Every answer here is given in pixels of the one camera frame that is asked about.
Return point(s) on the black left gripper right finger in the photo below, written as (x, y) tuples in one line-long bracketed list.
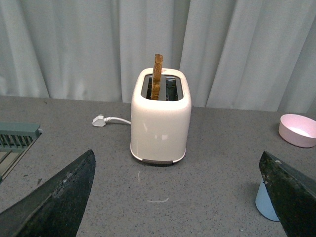
[(292, 194)]

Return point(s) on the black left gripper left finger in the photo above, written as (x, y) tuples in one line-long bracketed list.
[(56, 208)]

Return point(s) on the light blue plastic cup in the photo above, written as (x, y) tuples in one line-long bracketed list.
[(263, 203)]

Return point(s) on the pink plastic bowl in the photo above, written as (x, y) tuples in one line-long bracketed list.
[(298, 130)]

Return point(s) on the green dish rack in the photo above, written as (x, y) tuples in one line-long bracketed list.
[(15, 139)]

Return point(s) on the white two-slot toaster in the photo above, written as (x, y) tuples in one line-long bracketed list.
[(159, 128)]

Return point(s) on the grey-white curtain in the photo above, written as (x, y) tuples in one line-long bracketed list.
[(235, 54)]

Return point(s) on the brown toast slice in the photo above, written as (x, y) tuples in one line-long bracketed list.
[(157, 69)]

